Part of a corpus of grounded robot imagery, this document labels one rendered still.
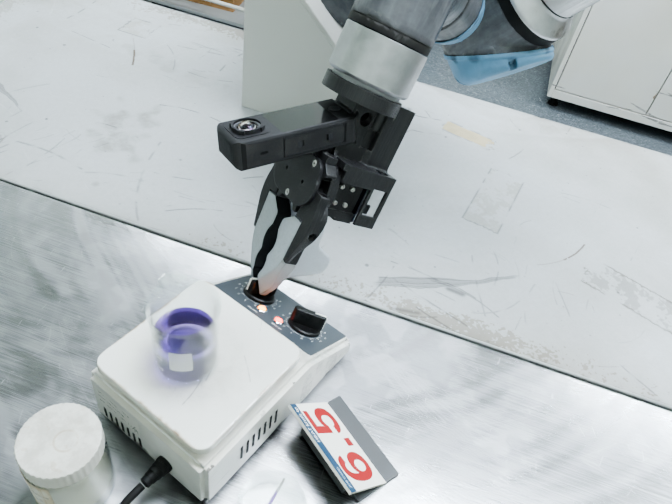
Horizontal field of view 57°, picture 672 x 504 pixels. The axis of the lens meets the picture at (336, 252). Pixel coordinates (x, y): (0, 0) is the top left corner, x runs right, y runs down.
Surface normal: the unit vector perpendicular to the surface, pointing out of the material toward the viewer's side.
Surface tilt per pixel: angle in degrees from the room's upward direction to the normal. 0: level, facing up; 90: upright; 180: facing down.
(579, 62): 90
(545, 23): 76
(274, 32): 90
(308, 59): 90
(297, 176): 64
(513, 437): 0
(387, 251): 0
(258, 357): 0
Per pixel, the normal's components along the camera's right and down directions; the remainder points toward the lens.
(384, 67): 0.07, 0.38
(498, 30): -0.47, 0.73
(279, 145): 0.51, 0.51
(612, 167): 0.14, -0.68
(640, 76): -0.31, 0.66
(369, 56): -0.21, 0.25
